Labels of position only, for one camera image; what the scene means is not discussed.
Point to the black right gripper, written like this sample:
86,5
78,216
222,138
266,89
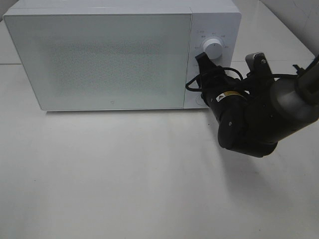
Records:
217,79

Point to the round door release button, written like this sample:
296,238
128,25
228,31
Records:
200,102

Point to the white microwave door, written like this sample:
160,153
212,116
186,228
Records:
104,62

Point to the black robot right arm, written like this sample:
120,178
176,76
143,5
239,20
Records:
255,113

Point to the upper white microwave knob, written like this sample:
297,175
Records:
213,47

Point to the white microwave oven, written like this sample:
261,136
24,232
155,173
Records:
209,18

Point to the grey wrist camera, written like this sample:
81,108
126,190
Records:
258,64

